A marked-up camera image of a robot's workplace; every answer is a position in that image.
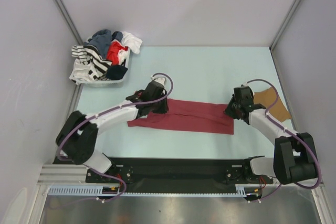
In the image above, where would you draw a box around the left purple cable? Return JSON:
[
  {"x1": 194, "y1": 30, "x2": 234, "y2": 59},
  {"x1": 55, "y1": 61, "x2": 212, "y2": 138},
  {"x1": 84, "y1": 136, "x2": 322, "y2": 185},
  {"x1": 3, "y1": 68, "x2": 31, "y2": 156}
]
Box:
[{"x1": 56, "y1": 72, "x2": 174, "y2": 204}]

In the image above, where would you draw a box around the red garment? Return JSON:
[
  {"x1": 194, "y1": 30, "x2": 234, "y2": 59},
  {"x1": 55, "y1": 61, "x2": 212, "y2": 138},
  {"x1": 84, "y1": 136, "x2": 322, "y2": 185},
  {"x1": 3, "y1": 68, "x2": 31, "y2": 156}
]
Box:
[{"x1": 107, "y1": 40, "x2": 129, "y2": 65}]

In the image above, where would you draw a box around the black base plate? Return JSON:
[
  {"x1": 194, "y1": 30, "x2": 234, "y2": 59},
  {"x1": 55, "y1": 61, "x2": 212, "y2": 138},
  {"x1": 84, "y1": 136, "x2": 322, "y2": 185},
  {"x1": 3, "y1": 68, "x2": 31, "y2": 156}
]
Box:
[{"x1": 52, "y1": 156, "x2": 274, "y2": 194}]

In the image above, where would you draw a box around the striped garment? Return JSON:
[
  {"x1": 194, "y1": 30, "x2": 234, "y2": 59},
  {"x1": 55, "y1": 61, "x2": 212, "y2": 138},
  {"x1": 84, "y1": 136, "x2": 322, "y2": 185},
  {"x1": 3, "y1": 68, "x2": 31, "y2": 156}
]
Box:
[{"x1": 69, "y1": 45, "x2": 112, "y2": 84}]

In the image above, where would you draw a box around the maroon garment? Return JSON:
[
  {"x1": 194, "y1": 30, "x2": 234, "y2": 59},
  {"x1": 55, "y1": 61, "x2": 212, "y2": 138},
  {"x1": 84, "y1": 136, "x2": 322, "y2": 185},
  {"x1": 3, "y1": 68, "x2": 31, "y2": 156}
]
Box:
[{"x1": 128, "y1": 99, "x2": 234, "y2": 135}]

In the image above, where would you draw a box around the aluminium rail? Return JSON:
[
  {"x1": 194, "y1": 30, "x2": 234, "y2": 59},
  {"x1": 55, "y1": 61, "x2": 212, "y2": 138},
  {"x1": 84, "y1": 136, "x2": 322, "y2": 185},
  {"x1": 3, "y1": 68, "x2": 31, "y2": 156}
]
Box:
[{"x1": 37, "y1": 164, "x2": 87, "y2": 185}]

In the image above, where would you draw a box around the purple cable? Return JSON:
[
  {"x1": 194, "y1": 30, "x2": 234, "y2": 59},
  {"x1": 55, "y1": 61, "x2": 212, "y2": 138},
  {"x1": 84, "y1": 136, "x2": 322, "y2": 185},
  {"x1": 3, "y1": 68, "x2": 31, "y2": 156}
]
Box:
[
  {"x1": 245, "y1": 78, "x2": 322, "y2": 204},
  {"x1": 56, "y1": 72, "x2": 174, "y2": 204}
]

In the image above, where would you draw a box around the tan tank top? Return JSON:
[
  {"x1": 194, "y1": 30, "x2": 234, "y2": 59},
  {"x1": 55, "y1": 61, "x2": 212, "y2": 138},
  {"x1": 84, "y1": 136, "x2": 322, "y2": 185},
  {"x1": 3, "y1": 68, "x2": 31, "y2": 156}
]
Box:
[{"x1": 253, "y1": 88, "x2": 292, "y2": 123}]

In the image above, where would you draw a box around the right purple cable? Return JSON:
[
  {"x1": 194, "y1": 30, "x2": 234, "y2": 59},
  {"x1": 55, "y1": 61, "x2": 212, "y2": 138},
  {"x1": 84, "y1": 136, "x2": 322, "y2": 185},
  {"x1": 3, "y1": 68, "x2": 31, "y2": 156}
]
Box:
[{"x1": 245, "y1": 78, "x2": 322, "y2": 204}]

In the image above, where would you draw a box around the white garment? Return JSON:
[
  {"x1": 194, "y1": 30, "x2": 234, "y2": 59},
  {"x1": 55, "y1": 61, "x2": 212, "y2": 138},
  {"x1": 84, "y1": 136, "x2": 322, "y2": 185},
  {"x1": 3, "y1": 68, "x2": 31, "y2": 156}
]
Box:
[{"x1": 121, "y1": 31, "x2": 143, "y2": 55}]

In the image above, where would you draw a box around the blue grey garment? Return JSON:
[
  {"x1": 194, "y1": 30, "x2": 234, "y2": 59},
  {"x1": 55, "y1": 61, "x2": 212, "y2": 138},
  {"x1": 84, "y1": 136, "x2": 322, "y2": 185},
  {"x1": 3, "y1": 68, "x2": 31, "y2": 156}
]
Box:
[{"x1": 84, "y1": 29, "x2": 123, "y2": 59}]

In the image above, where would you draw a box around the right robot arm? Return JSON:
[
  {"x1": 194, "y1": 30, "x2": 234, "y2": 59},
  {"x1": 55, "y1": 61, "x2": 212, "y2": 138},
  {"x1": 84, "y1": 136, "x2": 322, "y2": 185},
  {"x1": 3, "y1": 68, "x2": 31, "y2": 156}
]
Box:
[{"x1": 224, "y1": 85, "x2": 322, "y2": 189}]

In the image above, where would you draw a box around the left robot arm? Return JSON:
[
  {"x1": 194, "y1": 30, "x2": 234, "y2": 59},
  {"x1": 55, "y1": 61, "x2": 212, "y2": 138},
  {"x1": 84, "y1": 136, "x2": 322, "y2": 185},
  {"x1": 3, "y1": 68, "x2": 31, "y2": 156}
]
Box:
[{"x1": 56, "y1": 75, "x2": 171, "y2": 182}]

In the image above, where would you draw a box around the slotted cable duct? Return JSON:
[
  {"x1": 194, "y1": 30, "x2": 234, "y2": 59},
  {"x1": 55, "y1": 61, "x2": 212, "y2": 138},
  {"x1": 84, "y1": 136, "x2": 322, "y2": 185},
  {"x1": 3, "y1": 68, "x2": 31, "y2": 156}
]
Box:
[{"x1": 48, "y1": 185, "x2": 261, "y2": 197}]

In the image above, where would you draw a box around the white laundry basket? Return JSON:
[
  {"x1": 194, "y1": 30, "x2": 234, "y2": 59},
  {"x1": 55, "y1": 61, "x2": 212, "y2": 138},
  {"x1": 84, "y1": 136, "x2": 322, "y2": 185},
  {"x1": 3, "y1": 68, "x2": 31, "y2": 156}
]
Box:
[{"x1": 78, "y1": 48, "x2": 130, "y2": 86}]

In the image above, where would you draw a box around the black garment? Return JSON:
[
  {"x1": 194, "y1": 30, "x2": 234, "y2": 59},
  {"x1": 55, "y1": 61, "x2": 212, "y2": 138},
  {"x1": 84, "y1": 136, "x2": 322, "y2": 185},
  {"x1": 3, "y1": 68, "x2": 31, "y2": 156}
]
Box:
[{"x1": 106, "y1": 65, "x2": 128, "y2": 81}]

